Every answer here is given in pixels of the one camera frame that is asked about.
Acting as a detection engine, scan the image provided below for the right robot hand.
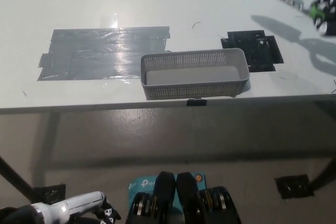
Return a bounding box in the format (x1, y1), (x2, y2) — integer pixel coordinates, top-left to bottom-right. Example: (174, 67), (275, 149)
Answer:
(310, 0), (336, 36)

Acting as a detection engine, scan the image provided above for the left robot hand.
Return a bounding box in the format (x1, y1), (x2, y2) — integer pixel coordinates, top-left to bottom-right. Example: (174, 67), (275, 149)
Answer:
(30, 191), (122, 224)

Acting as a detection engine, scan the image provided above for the black tape patch on desk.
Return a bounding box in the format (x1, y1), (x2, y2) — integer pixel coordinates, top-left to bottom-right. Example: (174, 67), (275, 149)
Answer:
(220, 30), (285, 73)

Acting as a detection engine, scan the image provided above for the black floor tape patch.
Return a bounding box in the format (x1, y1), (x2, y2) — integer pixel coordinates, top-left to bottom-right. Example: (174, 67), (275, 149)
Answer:
(274, 174), (315, 200)
(31, 184), (66, 205)

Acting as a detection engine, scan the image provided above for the teal router box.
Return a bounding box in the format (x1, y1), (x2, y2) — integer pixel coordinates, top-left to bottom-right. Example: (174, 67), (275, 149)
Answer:
(128, 173), (208, 214)

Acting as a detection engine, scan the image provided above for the black table leg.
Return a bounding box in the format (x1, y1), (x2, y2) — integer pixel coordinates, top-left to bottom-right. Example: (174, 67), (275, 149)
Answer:
(309, 153), (336, 190)
(0, 155), (36, 200)

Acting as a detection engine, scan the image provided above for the grey perforated plastic basket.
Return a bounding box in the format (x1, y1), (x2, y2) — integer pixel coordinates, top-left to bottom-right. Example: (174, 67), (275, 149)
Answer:
(140, 48), (250, 101)

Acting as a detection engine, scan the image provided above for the small black tape strip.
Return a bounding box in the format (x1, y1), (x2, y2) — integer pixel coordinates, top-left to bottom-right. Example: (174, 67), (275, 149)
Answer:
(186, 98), (207, 108)

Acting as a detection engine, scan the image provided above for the grey duct tape patch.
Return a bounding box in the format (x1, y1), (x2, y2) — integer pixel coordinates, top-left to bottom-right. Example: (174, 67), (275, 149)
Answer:
(36, 26), (171, 82)

